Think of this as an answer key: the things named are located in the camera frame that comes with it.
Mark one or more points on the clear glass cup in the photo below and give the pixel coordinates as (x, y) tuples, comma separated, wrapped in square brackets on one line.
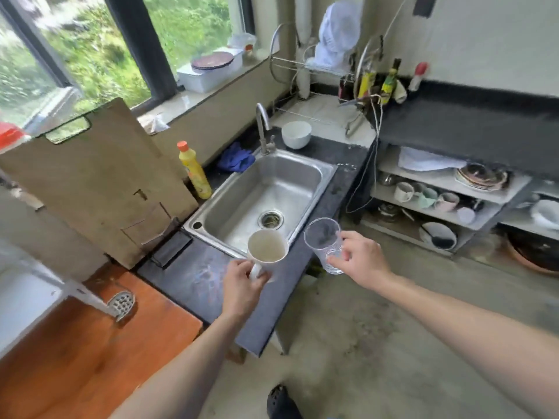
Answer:
[(323, 239)]

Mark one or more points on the black clog shoe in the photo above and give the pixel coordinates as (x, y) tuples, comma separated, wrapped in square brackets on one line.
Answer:
[(284, 405)]

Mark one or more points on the white plastic box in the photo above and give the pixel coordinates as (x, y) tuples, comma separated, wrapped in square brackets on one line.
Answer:
[(205, 80)]

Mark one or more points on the green yellow sauce bottle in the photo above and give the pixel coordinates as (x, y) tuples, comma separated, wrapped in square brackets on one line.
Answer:
[(388, 87)]

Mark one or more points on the black window frame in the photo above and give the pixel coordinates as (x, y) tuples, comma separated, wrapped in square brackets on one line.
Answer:
[(139, 39)]

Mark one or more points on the metal dish rack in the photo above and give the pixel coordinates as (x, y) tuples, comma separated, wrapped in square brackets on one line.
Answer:
[(284, 61)]

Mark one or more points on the white desk fan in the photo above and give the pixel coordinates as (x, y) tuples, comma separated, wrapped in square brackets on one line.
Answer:
[(338, 30)]

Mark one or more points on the yellow label oil bottle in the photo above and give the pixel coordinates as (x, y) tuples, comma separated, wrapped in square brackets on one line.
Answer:
[(367, 82)]

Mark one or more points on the wooden cutting board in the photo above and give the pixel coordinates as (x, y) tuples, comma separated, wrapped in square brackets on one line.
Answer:
[(96, 178)]

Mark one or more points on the metal faucet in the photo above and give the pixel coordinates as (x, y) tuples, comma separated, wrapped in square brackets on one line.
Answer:
[(262, 126)]

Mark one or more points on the yellow detergent bottle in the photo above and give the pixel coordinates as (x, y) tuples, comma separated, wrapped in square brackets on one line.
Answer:
[(196, 174)]

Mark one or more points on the red capped white bottle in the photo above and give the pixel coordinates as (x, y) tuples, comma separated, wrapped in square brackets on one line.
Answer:
[(418, 76)]

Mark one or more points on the person's left hand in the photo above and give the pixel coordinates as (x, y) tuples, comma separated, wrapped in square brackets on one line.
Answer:
[(240, 292)]

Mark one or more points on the stainless steel sink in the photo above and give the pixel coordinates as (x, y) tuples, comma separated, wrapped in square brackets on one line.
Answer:
[(270, 187)]

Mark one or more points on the person's right forearm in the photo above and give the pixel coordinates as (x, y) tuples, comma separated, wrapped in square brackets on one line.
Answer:
[(471, 331)]

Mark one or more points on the white metal shelf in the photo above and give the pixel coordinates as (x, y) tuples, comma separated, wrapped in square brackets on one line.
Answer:
[(78, 294)]

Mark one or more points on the white mug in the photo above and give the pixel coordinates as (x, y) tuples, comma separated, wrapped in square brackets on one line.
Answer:
[(404, 192), (268, 248)]

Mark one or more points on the white drain pipe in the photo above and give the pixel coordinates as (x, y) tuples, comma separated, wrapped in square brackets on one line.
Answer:
[(303, 61)]

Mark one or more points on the black cutting board holder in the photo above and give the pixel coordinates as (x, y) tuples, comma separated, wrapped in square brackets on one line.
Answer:
[(172, 248)]

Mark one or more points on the white bowl with dark inside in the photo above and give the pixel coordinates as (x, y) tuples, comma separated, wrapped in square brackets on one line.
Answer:
[(436, 235)]

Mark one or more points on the blue cloth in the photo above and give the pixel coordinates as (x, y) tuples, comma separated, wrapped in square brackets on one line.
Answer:
[(236, 157)]

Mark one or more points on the crumpled plastic bag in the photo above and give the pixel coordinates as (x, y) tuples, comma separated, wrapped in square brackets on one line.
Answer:
[(153, 124)]

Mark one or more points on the black wall socket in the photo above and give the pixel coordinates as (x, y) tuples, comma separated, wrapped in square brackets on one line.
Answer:
[(425, 5)]

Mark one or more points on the stack of patterned plates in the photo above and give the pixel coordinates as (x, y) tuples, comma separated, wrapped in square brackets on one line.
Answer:
[(480, 178)]

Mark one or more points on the dark wok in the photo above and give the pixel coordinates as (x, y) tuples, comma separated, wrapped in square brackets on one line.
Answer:
[(535, 255)]

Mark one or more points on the orange wooden table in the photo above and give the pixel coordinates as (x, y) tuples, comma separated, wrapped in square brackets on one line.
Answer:
[(109, 366)]

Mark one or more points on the white under-counter shelving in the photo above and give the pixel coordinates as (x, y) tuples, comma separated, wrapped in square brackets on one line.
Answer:
[(489, 209)]

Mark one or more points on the brown round plate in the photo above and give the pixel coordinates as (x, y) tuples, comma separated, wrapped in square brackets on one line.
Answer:
[(212, 60)]

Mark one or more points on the beige roll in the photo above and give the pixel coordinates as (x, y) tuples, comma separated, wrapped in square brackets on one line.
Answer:
[(400, 92)]

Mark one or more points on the pale teal mug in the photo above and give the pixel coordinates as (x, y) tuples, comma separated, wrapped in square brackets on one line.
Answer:
[(428, 198)]

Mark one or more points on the large white bowl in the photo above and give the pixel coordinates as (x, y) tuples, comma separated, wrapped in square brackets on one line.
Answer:
[(546, 213)]

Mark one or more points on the person's left forearm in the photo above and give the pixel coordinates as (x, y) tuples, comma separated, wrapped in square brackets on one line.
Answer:
[(183, 375)]

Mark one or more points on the pale pink mug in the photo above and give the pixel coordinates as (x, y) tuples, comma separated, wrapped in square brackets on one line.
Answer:
[(448, 202)]

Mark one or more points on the person's right hand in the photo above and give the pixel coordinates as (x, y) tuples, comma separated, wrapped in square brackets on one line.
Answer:
[(367, 261)]

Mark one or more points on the red lidded jar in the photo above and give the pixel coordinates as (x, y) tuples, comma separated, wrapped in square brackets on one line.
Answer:
[(11, 137)]

